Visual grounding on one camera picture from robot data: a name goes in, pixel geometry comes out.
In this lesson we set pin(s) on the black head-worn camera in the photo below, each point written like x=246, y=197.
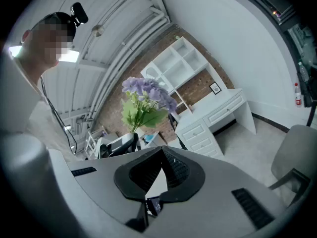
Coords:
x=79, y=12

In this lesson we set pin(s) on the grey upholstered chair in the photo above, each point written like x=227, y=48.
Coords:
x=289, y=152

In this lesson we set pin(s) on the white side table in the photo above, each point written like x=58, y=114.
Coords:
x=156, y=137

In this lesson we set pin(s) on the person's head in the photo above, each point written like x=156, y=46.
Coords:
x=47, y=41

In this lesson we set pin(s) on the white hutch shelf unit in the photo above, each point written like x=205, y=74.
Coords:
x=173, y=63

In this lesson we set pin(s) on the black folding chair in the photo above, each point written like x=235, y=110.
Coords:
x=173, y=125

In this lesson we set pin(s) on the white folding chair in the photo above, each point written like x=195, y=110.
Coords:
x=90, y=142

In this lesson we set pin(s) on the plastic bottle with red label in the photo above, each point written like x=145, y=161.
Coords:
x=298, y=98

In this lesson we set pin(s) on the purple artificial flowers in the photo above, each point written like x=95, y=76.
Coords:
x=148, y=93

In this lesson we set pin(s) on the round ceiling fixture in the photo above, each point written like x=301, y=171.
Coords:
x=97, y=30

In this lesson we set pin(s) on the black framed picture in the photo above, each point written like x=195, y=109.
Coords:
x=215, y=88

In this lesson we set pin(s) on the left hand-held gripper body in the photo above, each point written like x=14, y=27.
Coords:
x=121, y=144

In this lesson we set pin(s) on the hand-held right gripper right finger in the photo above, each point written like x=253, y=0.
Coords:
x=183, y=172

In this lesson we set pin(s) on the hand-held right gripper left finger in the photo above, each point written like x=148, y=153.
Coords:
x=131, y=177

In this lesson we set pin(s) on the clear plastic bottle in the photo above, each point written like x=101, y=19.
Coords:
x=303, y=73

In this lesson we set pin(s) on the person's beige shirt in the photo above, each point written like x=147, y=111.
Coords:
x=37, y=118

